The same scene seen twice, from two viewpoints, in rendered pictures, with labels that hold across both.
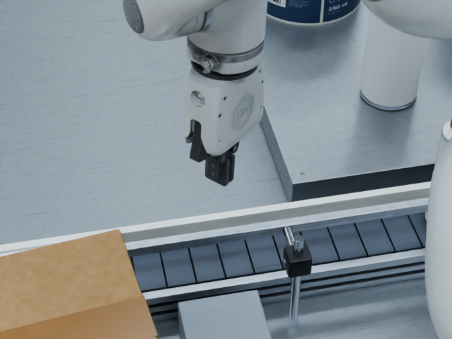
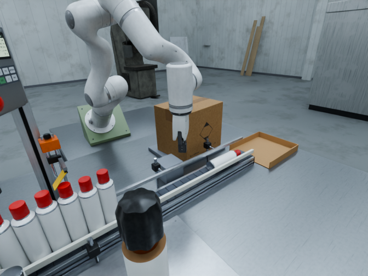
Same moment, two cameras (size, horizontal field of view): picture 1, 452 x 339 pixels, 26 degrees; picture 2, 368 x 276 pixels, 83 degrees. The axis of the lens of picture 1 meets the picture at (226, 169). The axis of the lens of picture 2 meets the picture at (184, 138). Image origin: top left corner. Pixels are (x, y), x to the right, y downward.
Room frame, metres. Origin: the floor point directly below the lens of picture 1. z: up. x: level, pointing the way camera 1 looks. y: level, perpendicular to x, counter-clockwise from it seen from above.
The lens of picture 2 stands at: (1.51, -0.31, 1.43)
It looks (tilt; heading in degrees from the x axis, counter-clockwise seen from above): 25 degrees down; 153
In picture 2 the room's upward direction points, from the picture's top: 1 degrees counter-clockwise
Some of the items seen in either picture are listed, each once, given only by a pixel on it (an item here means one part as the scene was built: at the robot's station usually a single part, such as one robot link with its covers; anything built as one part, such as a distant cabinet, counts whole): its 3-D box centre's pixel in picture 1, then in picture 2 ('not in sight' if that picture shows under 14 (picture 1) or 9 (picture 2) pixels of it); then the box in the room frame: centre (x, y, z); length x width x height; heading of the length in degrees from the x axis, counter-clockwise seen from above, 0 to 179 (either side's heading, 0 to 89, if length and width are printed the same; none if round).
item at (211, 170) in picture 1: (211, 164); not in sight; (0.84, 0.02, 1.07); 0.03 x 0.03 x 0.07; 54
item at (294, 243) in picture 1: (290, 270); (159, 177); (0.81, -0.08, 0.91); 0.07 x 0.03 x 0.17; 12
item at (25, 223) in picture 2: not in sight; (30, 234); (0.98, -0.50, 0.98); 0.05 x 0.05 x 0.20
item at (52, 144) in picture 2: not in sight; (64, 188); (0.90, -0.41, 1.04); 0.10 x 0.04 x 0.33; 12
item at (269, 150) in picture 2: not in sight; (263, 147); (0.75, 0.59, 0.85); 0.30 x 0.26 x 0.04; 102
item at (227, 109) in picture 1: (222, 92); (181, 122); (0.86, 0.00, 1.16); 0.10 x 0.07 x 0.11; 144
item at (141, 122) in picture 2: not in sight; (127, 132); (0.03, -0.04, 0.81); 0.90 x 0.90 x 0.04; 12
